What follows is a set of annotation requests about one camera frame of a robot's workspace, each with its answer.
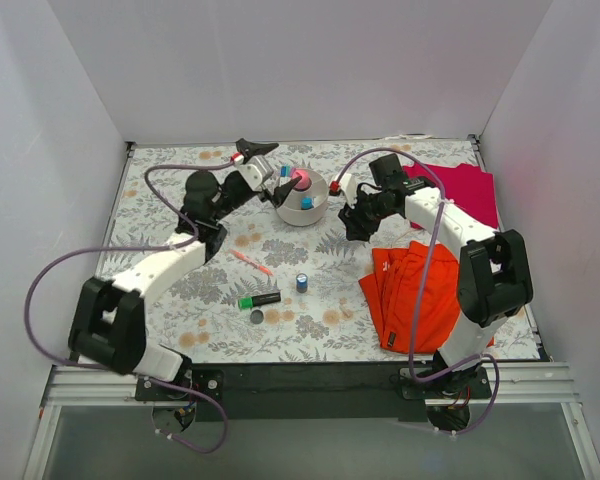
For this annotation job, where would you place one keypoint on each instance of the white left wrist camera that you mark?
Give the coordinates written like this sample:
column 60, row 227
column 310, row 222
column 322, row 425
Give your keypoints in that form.
column 256, row 171

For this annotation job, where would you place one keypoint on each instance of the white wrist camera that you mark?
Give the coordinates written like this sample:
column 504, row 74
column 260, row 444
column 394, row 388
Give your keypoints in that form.
column 256, row 171
column 346, row 186

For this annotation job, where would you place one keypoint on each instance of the blue capped small jar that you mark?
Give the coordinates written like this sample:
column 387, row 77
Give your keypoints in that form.
column 301, row 283

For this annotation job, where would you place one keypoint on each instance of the aluminium frame rail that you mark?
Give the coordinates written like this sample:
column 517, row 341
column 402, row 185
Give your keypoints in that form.
column 313, row 421

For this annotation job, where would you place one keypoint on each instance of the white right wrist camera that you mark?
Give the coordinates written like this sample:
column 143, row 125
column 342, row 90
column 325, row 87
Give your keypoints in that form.
column 346, row 186

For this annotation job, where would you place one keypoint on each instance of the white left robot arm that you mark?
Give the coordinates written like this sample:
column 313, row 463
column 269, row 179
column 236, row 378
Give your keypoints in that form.
column 109, row 324

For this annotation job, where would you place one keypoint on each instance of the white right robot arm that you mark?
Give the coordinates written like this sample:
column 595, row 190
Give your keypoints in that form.
column 493, row 283

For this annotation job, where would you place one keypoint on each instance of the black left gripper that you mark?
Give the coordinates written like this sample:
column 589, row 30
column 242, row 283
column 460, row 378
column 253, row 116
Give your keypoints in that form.
column 264, row 195

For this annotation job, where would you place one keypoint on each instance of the grey round cap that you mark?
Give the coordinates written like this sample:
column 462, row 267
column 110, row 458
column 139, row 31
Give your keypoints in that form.
column 256, row 316

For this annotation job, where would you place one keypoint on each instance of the black highlighter green cap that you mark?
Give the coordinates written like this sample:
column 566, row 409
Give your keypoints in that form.
column 254, row 301

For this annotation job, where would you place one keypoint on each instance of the white round desk organizer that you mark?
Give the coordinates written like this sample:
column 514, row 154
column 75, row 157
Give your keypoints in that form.
column 291, row 213

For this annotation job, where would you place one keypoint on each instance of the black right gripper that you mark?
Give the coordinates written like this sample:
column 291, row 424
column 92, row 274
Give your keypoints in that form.
column 357, row 216

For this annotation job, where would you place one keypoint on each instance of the orange pink pen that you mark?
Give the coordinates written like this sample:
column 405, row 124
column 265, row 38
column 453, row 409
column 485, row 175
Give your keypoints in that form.
column 242, row 257

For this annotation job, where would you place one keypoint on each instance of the magenta folded cloth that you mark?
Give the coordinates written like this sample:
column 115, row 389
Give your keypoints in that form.
column 472, row 190

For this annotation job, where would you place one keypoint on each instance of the pink capped glue bottle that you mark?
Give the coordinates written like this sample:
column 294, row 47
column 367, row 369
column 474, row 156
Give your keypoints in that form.
column 302, row 180

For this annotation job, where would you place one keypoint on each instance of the orange folded shorts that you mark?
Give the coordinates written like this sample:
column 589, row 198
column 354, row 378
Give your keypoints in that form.
column 391, row 292

